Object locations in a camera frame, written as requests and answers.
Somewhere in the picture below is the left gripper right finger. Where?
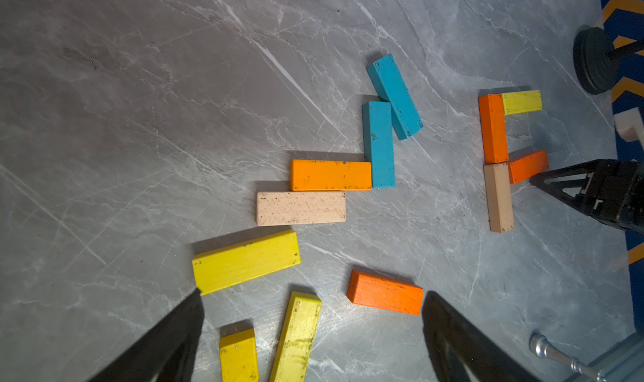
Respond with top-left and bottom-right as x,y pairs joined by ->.
421,291 -> 537,381

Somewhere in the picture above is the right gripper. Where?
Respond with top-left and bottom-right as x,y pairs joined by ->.
529,160 -> 643,234

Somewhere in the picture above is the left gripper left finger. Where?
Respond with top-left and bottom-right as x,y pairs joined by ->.
91,290 -> 205,381

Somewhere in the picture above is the beige block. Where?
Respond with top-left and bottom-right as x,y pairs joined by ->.
256,192 -> 346,226
484,163 -> 514,234

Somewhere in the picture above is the yellow block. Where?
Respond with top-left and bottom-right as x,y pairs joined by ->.
269,291 -> 322,381
219,328 -> 260,382
501,90 -> 543,116

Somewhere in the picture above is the teal block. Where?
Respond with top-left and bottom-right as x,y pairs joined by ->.
362,101 -> 396,189
367,54 -> 424,140

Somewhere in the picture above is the yellow block horizontal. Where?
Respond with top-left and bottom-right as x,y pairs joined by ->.
192,230 -> 301,296

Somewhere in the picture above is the black microphone on stand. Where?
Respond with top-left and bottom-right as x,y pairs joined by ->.
573,27 -> 643,95

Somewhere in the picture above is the yellow block tilted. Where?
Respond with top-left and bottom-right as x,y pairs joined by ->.
269,291 -> 322,381

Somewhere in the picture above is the light orange block centre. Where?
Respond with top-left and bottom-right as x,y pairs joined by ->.
290,160 -> 372,192

